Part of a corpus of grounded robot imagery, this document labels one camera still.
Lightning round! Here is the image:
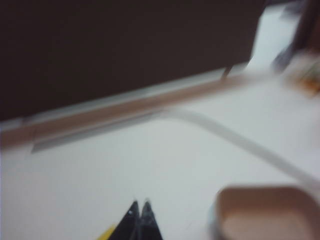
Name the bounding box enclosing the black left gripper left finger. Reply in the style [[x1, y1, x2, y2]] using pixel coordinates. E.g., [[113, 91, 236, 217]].
[[113, 199, 140, 240]]

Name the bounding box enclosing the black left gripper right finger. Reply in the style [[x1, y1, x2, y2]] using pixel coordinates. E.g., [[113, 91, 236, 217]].
[[138, 199, 164, 240]]

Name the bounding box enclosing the beige paper lunch box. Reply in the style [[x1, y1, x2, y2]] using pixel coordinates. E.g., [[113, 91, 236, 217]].
[[208, 185, 320, 240]]

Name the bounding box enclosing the white plastic bag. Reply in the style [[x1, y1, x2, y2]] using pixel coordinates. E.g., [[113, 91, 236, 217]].
[[283, 49, 320, 99]]

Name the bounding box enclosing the grey cable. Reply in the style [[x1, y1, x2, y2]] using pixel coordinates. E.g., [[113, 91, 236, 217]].
[[159, 106, 320, 187]]

